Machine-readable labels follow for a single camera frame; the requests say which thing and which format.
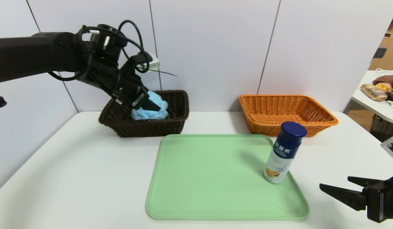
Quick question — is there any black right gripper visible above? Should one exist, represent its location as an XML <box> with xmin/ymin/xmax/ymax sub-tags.
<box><xmin>319</xmin><ymin>175</ymin><xmax>393</xmax><ymax>224</ymax></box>

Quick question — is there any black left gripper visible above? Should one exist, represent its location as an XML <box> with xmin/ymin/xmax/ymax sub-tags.
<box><xmin>114</xmin><ymin>71</ymin><xmax>161</xmax><ymax>112</ymax></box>

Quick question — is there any light blue bath loofah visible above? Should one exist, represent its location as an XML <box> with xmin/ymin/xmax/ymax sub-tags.
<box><xmin>131</xmin><ymin>91</ymin><xmax>169</xmax><ymax>121</ymax></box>

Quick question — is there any white yogurt bottle blue cap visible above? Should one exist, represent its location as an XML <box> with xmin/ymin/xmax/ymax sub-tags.
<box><xmin>264</xmin><ymin>121</ymin><xmax>308</xmax><ymax>184</ymax></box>

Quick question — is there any dark brown wicker basket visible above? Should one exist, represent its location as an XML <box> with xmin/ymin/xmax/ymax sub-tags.
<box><xmin>98</xmin><ymin>90</ymin><xmax>190</xmax><ymax>138</ymax></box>

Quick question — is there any dark basket under background table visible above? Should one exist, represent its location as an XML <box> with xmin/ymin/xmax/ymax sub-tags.
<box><xmin>370</xmin><ymin>115</ymin><xmax>393</xmax><ymax>142</ymax></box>

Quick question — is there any orange wicker basket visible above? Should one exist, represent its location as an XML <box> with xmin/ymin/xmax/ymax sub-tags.
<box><xmin>239</xmin><ymin>94</ymin><xmax>339</xmax><ymax>138</ymax></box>

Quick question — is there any dark brown food item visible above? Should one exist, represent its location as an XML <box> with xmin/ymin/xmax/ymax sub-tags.
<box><xmin>372</xmin><ymin>75</ymin><xmax>393</xmax><ymax>86</ymax></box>

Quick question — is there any striped brown bread loaf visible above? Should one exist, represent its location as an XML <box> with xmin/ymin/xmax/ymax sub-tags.
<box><xmin>359</xmin><ymin>84</ymin><xmax>387</xmax><ymax>102</ymax></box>

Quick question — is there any light green plastic tray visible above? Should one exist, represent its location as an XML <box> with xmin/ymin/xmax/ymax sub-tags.
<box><xmin>146</xmin><ymin>134</ymin><xmax>310</xmax><ymax>220</ymax></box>

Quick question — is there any wooden shelf unit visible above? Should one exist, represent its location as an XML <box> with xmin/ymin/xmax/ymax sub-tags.
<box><xmin>368</xmin><ymin>6</ymin><xmax>393</xmax><ymax>71</ymax></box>

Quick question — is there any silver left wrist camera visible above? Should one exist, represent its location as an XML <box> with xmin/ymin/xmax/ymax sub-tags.
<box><xmin>142</xmin><ymin>54</ymin><xmax>159</xmax><ymax>71</ymax></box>

